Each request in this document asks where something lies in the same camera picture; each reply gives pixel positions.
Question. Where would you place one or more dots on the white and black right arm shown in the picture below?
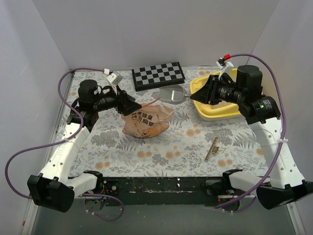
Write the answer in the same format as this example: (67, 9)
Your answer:
(285, 183)

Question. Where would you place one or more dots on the black and silver chessboard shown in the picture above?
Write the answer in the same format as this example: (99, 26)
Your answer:
(152, 77)

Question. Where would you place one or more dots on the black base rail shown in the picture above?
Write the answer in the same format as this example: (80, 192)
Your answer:
(207, 191)

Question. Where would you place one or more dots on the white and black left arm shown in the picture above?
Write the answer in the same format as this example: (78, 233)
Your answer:
(52, 188)

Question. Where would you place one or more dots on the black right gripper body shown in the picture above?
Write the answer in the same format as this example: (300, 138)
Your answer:
(211, 88)

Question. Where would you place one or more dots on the small brown wooden ruler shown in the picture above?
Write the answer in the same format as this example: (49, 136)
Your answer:
(213, 149)

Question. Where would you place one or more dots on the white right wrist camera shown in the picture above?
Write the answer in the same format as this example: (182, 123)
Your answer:
(225, 64)

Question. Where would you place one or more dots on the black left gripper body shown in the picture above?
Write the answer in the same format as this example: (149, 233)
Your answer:
(121, 100)

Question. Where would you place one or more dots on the silver metal scoop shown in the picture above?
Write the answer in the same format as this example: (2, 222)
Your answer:
(174, 94)

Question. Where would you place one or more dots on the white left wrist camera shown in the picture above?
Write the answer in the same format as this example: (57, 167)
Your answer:
(114, 79)

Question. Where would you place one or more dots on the yellow and white litter box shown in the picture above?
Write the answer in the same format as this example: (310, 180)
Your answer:
(223, 110)

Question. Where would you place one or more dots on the pink cat litter bag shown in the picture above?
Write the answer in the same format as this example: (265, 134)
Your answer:
(149, 121)

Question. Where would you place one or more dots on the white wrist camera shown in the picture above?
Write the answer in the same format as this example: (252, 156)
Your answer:
(114, 79)
(225, 64)

